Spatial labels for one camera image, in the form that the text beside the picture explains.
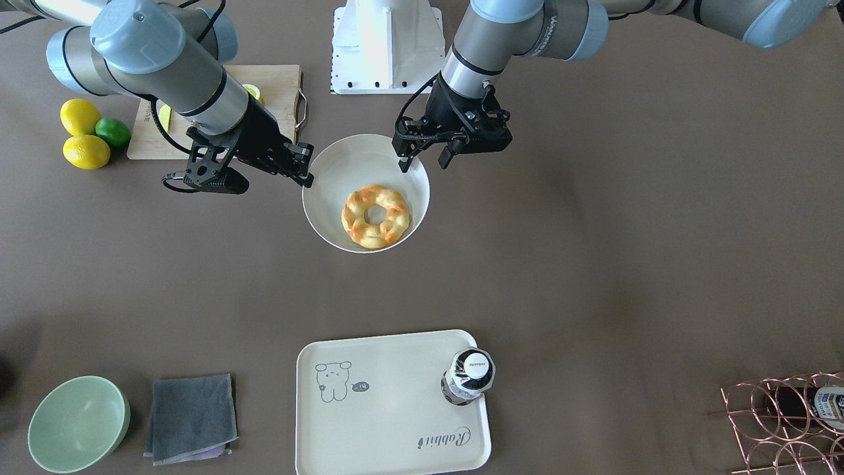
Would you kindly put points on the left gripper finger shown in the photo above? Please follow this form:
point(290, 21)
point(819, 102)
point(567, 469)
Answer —
point(450, 150)
point(408, 141)

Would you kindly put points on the yellow lemon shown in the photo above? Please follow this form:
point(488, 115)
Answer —
point(79, 117)
point(87, 152)

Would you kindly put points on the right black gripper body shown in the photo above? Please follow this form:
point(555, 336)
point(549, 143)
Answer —
point(259, 136)

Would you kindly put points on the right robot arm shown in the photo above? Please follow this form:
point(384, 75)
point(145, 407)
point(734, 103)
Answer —
point(158, 51)

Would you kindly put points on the yellow plastic knife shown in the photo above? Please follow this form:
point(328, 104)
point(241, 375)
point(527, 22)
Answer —
point(164, 115)

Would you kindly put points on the grey folded cloth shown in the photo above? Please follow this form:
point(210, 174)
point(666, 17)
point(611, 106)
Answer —
point(191, 419)

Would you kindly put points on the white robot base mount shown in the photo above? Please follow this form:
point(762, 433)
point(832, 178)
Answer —
point(385, 47)

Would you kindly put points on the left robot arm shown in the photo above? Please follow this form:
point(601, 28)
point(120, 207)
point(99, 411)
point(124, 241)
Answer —
point(492, 32)

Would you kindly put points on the white round plate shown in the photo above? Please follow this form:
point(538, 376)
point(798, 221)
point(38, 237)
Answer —
point(347, 165)

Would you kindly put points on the tea bottle on tray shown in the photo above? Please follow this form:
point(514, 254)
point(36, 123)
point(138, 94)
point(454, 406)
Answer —
point(470, 374)

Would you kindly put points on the yellow lemon lower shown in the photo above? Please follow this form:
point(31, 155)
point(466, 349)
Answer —
point(87, 152)

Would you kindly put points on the copper wire bottle rack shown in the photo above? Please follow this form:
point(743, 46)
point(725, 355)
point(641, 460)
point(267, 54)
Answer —
point(777, 429)

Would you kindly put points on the bamboo cutting board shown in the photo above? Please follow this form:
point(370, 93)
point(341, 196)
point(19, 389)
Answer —
point(279, 86)

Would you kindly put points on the lemon half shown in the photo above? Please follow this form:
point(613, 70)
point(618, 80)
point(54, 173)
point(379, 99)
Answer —
point(254, 91)

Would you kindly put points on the cream rabbit tray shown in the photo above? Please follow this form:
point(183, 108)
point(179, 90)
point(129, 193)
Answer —
point(375, 405)

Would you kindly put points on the green bowl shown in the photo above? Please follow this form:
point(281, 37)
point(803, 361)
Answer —
point(77, 424)

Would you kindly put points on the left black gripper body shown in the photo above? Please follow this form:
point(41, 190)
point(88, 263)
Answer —
point(443, 105)

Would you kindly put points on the glazed twisted donut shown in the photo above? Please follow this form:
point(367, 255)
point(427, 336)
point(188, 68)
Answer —
point(375, 216)

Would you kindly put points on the green lime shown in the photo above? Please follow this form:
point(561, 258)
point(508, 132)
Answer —
point(113, 131)

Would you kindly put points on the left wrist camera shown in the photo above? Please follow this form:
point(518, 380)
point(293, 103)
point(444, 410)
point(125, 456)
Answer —
point(476, 143)

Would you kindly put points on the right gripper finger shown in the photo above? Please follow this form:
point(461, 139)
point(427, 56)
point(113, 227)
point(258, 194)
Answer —
point(301, 152)
point(301, 175)

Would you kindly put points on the yellow lemon upper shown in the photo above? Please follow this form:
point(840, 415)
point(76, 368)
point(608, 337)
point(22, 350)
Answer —
point(79, 117)

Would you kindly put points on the tea bottle in rack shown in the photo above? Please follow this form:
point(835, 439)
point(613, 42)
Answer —
point(821, 404)

